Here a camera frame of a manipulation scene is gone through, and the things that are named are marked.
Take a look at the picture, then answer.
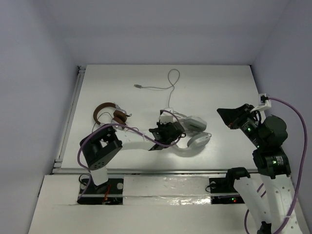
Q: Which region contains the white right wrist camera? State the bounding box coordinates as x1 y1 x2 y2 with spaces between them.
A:
252 93 272 112

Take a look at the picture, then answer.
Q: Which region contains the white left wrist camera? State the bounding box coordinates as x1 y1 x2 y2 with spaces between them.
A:
159 108 174 124

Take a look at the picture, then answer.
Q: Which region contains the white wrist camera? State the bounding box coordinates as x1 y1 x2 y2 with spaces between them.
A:
159 108 174 124
252 93 272 112

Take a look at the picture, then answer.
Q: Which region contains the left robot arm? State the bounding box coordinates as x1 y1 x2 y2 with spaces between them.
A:
78 122 185 192

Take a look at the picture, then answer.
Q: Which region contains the aluminium rail left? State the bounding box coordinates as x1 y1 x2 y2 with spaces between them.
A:
53 66 86 171

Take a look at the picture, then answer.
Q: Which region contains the white over-ear headphones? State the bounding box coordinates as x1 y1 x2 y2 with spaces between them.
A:
171 116 212 157

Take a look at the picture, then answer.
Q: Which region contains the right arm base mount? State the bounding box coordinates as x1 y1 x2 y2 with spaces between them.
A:
205 177 244 205

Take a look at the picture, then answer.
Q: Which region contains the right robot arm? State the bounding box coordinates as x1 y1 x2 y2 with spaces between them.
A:
217 104 302 234

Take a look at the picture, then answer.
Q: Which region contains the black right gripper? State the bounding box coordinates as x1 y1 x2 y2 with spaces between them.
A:
216 102 266 148

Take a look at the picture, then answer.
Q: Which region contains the brown over-ear headphones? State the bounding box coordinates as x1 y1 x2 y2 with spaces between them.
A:
93 102 132 125

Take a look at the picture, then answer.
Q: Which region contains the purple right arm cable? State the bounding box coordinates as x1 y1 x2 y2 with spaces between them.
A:
244 97 308 234

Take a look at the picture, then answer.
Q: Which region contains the aluminium rail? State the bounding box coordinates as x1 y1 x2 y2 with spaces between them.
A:
53 66 86 171
51 168 227 175

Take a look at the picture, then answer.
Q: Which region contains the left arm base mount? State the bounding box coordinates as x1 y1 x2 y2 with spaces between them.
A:
77 174 124 205

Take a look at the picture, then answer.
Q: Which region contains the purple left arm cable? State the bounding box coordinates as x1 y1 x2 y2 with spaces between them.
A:
77 110 188 195

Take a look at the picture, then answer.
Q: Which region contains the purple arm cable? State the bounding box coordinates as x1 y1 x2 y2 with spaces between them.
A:
77 110 188 195
244 97 308 234

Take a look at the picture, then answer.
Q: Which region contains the aluminium rail front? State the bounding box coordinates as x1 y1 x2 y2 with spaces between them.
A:
51 168 227 175

